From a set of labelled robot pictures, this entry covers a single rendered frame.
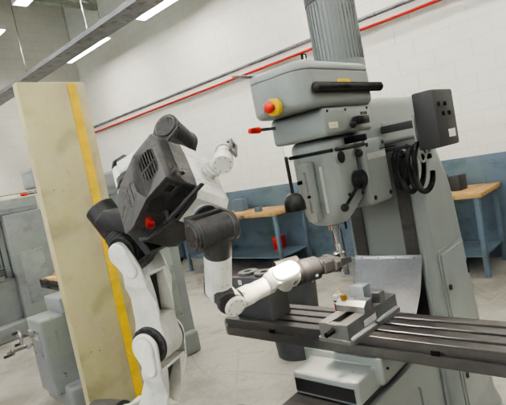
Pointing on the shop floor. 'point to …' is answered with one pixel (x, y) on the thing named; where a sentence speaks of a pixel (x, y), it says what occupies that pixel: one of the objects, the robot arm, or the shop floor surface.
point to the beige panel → (79, 236)
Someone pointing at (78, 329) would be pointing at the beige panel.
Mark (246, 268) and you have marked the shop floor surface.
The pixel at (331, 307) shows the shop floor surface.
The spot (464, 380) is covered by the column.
